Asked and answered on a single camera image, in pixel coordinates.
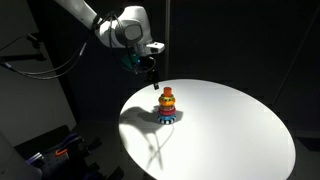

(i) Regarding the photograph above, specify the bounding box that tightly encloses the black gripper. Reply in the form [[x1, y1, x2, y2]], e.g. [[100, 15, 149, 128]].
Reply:
[[137, 54, 160, 91]]

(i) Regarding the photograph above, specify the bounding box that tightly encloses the green gear ring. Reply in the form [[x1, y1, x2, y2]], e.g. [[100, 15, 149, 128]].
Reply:
[[159, 94, 176, 102]]

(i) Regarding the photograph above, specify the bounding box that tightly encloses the black white checkered stacker base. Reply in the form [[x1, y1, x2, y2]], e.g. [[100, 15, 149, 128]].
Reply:
[[156, 116, 178, 126]]

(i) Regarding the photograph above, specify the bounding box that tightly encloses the grey vertical pole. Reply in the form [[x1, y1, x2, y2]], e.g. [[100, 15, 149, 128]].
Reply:
[[164, 0, 172, 81]]

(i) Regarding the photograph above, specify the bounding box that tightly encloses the black clamp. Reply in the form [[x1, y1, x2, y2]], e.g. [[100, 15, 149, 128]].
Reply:
[[79, 136, 103, 155]]

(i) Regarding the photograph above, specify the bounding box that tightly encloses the orange stacker post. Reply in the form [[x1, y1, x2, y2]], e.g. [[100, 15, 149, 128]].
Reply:
[[162, 86, 174, 98]]

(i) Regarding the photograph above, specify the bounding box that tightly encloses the orange toy ring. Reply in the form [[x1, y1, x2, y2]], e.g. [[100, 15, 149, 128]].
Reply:
[[158, 98, 177, 108]]

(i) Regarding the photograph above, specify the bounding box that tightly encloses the red toy ring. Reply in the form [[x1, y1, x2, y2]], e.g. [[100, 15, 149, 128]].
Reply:
[[157, 105, 177, 115]]

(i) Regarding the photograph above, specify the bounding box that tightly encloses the blue toy ring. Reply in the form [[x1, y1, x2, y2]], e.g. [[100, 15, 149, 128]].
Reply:
[[156, 112, 178, 122]]

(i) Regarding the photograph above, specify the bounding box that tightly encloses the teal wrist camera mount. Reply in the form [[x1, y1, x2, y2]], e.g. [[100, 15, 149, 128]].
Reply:
[[120, 53, 142, 70]]

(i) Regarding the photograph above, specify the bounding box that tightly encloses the purple handled clamp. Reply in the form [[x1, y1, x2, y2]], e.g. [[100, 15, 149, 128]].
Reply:
[[57, 132, 82, 150], [25, 151, 45, 166]]

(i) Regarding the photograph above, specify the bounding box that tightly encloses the orange handled clamp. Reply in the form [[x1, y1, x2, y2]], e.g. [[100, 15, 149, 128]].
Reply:
[[54, 148, 70, 157]]

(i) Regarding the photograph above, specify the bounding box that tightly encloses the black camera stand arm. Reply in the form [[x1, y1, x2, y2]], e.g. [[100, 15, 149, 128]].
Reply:
[[0, 32, 48, 65]]

